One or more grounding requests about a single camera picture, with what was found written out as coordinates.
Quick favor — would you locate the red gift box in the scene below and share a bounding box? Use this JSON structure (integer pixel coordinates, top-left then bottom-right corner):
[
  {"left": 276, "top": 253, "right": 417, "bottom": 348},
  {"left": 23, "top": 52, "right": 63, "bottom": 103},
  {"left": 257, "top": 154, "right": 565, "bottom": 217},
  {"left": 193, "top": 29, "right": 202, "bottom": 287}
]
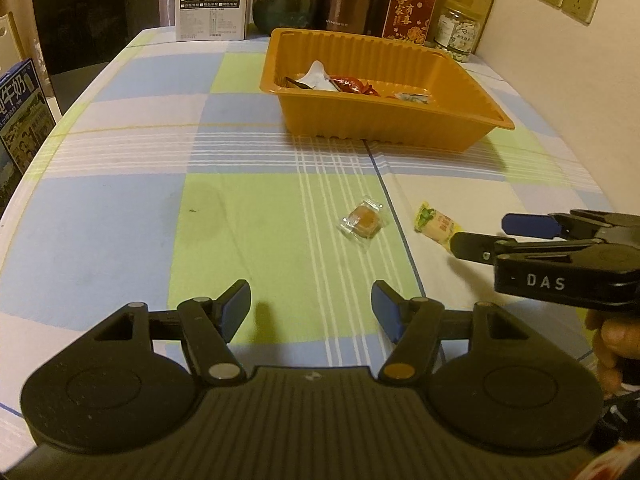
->
[{"left": 382, "top": 0, "right": 443, "bottom": 47}]

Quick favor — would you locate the clear brown candy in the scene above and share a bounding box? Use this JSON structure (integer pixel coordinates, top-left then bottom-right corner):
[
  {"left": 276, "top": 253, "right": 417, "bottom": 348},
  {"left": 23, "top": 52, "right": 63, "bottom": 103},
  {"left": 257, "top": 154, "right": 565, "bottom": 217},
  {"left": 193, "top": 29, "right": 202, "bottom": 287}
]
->
[{"left": 339, "top": 198, "right": 384, "bottom": 241}]

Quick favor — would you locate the white chair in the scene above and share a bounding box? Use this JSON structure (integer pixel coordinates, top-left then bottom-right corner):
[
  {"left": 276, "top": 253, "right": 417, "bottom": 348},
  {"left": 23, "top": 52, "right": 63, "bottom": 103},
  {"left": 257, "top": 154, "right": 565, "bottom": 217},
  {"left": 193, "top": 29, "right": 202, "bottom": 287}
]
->
[{"left": 0, "top": 10, "right": 27, "bottom": 74}]

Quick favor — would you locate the light blue carton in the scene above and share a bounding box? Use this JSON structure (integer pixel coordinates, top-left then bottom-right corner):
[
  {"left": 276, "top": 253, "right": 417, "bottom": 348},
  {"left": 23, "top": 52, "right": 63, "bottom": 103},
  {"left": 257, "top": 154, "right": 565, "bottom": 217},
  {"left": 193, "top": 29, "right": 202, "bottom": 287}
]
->
[{"left": 0, "top": 147, "right": 24, "bottom": 217}]

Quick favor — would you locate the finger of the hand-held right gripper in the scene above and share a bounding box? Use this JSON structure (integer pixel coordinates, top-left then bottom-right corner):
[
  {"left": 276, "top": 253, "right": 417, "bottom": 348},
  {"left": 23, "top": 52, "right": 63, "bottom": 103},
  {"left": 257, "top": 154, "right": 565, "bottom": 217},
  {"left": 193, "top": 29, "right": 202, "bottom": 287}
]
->
[
  {"left": 450, "top": 232, "right": 606, "bottom": 264},
  {"left": 501, "top": 208, "right": 619, "bottom": 241}
]

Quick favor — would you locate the silver snack pouch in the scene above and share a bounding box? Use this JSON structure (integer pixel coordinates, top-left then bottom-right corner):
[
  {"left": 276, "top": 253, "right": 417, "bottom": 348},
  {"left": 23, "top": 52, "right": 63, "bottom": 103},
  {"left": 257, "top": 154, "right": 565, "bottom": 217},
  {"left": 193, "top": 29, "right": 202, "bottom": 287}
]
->
[{"left": 292, "top": 60, "right": 342, "bottom": 92}]

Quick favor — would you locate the checked tablecloth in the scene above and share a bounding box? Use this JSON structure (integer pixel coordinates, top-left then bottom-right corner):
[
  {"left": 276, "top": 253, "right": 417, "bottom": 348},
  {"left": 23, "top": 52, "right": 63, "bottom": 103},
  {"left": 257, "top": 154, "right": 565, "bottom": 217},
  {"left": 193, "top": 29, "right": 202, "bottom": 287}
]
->
[{"left": 0, "top": 27, "right": 640, "bottom": 413}]

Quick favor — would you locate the dark cloth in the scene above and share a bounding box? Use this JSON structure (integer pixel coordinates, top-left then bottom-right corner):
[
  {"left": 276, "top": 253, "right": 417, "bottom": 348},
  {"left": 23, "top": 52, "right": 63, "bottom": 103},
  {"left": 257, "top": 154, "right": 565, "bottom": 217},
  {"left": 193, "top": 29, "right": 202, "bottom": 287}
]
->
[{"left": 592, "top": 389, "right": 640, "bottom": 480}]

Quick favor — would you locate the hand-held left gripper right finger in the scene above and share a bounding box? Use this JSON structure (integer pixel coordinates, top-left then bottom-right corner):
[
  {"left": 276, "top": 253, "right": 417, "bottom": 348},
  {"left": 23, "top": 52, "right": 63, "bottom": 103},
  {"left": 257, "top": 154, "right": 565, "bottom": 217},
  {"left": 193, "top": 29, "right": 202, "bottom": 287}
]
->
[{"left": 371, "top": 280, "right": 531, "bottom": 386}]

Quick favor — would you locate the blue milk carton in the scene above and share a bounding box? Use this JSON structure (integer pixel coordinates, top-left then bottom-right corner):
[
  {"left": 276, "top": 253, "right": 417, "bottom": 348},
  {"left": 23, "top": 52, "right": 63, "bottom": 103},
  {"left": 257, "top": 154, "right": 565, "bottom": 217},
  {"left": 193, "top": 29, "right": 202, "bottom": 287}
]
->
[{"left": 0, "top": 57, "right": 56, "bottom": 177}]

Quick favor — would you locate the white printed cardboard box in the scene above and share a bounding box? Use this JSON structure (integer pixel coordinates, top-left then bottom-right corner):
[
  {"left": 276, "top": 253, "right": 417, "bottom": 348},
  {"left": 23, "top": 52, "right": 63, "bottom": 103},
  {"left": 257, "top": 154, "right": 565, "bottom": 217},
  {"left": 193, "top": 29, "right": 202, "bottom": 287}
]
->
[{"left": 174, "top": 0, "right": 253, "bottom": 42}]

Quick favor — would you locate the person's right hand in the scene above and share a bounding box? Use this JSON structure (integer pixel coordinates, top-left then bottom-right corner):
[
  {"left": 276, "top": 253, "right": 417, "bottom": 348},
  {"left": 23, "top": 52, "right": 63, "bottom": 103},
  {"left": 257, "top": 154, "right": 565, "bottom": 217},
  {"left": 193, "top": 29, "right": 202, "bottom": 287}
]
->
[{"left": 584, "top": 307, "right": 627, "bottom": 397}]

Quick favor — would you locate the clear jar of white snacks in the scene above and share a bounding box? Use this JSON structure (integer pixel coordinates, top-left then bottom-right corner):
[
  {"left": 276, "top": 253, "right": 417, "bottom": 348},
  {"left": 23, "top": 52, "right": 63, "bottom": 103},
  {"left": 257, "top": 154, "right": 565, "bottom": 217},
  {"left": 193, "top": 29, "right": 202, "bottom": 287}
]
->
[{"left": 432, "top": 6, "right": 484, "bottom": 64}]

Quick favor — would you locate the yellow green snack packet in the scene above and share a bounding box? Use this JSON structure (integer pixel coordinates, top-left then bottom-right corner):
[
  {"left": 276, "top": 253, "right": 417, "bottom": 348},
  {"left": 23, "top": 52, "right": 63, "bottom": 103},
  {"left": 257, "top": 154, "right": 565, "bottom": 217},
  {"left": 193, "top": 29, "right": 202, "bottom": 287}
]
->
[{"left": 413, "top": 201, "right": 464, "bottom": 252}]

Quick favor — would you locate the orange plastic tray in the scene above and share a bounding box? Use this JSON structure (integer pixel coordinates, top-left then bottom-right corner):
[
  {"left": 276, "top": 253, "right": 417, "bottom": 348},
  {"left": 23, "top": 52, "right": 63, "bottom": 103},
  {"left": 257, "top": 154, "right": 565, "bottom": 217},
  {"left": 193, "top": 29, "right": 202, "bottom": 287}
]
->
[{"left": 260, "top": 27, "right": 516, "bottom": 152}]

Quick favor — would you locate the large red snack packet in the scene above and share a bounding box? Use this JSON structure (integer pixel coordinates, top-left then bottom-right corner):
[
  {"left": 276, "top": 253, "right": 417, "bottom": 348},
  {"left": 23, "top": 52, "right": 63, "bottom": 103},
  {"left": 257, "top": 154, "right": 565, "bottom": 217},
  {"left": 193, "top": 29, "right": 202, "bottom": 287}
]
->
[{"left": 330, "top": 75, "right": 367, "bottom": 94}]

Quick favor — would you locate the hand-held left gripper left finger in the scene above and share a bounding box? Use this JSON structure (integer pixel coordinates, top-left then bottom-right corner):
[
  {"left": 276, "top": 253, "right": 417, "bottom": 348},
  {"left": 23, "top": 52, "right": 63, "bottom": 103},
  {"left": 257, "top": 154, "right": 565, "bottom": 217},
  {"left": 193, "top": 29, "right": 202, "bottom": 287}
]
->
[{"left": 92, "top": 279, "right": 251, "bottom": 386}]

